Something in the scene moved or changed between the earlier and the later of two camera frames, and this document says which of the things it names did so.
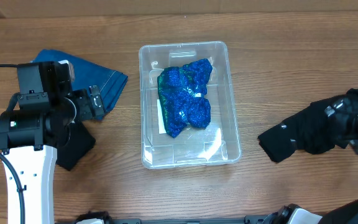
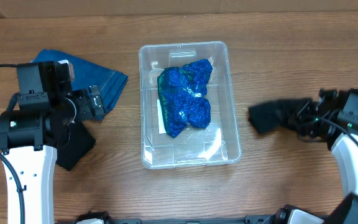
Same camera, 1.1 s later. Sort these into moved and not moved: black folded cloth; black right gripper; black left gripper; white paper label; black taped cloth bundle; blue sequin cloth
Moved: black right gripper; black taped cloth bundle
Not moved: black folded cloth; white paper label; blue sequin cloth; black left gripper
